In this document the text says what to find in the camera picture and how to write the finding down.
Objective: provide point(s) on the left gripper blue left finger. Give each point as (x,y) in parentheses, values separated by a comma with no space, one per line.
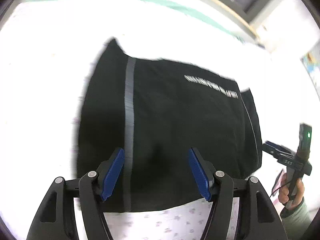
(109,172)

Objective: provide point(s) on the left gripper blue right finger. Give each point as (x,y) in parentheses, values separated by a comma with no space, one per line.
(201,172)

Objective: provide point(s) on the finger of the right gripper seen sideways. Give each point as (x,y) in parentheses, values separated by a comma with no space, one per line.
(271,148)

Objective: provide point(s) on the black hooded jacket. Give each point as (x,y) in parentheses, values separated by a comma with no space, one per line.
(156,111)

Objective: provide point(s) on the right forearm grey sleeve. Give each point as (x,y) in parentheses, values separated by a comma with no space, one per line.
(295,221)

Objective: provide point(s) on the person's right hand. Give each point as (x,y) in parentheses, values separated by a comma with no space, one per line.
(283,196)

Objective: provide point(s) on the floral white bed quilt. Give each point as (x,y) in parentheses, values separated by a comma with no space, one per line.
(49,48)

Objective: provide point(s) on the wooden window sill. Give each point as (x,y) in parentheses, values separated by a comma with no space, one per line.
(236,24)

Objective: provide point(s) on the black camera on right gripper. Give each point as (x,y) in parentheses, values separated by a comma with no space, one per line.
(305,135)

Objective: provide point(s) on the colourful wall poster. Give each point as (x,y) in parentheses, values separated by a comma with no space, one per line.
(311,65)

